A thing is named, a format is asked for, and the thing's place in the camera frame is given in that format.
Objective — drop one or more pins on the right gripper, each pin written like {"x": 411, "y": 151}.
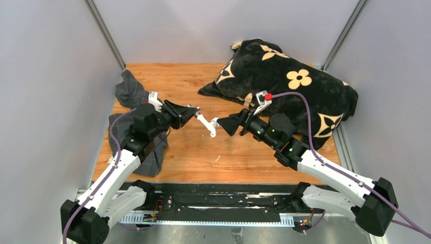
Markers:
{"x": 231, "y": 123}

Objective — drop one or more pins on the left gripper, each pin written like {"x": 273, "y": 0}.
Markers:
{"x": 180, "y": 115}

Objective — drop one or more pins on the metal tee pipe fitting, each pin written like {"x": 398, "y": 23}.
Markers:
{"x": 195, "y": 110}

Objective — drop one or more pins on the white plastic water faucet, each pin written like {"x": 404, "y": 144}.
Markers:
{"x": 211, "y": 126}

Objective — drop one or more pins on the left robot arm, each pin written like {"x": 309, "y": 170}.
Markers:
{"x": 90, "y": 217}

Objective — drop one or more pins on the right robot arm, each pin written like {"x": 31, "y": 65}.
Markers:
{"x": 370, "y": 203}

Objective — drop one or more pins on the grey checked cloth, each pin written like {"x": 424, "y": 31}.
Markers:
{"x": 130, "y": 93}

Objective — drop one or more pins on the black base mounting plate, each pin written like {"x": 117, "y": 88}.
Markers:
{"x": 223, "y": 204}

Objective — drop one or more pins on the black floral plush blanket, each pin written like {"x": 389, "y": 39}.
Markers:
{"x": 314, "y": 101}

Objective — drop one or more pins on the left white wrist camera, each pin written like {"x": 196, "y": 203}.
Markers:
{"x": 153, "y": 99}

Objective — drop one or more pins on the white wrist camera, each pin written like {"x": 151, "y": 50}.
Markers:
{"x": 264, "y": 99}
{"x": 153, "y": 99}

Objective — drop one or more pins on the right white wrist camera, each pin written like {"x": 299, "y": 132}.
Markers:
{"x": 264, "y": 99}

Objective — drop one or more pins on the left aluminium frame post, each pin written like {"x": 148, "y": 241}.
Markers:
{"x": 99, "y": 21}

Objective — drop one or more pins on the aluminium frame post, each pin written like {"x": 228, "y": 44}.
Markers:
{"x": 349, "y": 25}
{"x": 99, "y": 21}

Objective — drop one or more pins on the right aluminium frame post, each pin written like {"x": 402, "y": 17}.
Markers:
{"x": 349, "y": 25}

